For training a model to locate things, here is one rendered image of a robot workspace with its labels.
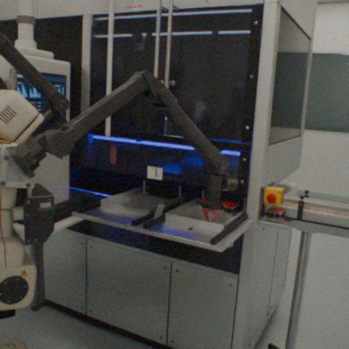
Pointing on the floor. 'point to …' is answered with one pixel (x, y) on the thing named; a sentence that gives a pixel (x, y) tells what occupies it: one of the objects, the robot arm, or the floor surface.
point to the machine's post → (257, 168)
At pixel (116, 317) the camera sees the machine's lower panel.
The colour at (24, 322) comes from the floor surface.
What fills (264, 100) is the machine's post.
